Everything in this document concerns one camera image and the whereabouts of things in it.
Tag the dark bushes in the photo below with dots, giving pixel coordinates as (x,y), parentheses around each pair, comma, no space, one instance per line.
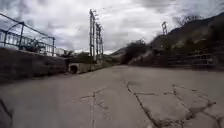
(133,50)

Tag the concrete culvert with round opening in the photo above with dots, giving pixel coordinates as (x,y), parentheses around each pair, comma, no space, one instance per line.
(80,67)

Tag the row of utility poles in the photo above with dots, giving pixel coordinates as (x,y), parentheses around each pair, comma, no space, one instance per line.
(95,36)

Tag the cracked grey concrete road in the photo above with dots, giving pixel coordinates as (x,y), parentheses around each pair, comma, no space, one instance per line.
(113,100)

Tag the lone utility pole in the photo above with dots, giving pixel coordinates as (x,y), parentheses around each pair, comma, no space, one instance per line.
(164,28)

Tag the roadside guardrail fence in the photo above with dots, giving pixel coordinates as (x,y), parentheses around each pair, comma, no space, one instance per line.
(196,59)

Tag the dark hillside with vegetation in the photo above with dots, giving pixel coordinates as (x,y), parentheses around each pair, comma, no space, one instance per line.
(193,36)

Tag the blue metal railing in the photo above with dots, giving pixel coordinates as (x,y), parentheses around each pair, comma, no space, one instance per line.
(23,41)

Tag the dark concrete retaining wall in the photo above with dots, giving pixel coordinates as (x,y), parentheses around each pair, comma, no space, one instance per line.
(30,63)

